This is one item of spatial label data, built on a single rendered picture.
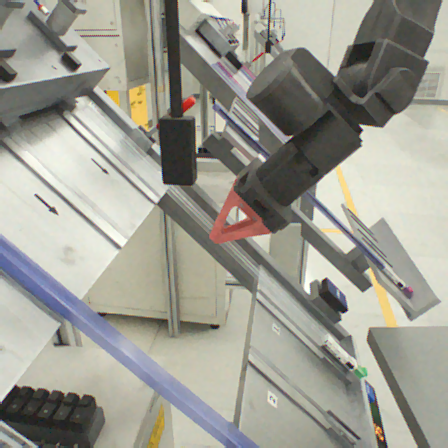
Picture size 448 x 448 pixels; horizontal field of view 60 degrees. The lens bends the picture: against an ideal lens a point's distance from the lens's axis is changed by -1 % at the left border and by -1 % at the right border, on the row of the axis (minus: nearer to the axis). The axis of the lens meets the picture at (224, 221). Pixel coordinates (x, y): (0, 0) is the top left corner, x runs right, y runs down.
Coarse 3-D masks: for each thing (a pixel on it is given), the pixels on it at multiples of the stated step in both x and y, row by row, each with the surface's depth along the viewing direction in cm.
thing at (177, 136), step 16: (160, 128) 25; (176, 128) 25; (192, 128) 25; (160, 144) 25; (176, 144) 25; (192, 144) 25; (176, 160) 26; (192, 160) 26; (176, 176) 26; (192, 176) 26
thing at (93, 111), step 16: (96, 112) 44; (112, 128) 45; (128, 144) 45; (144, 160) 46; (160, 176) 46; (176, 192) 47; (192, 208) 48; (208, 224) 48; (240, 256) 49; (256, 272) 50; (272, 288) 50; (288, 304) 51; (304, 320) 52; (320, 336) 52
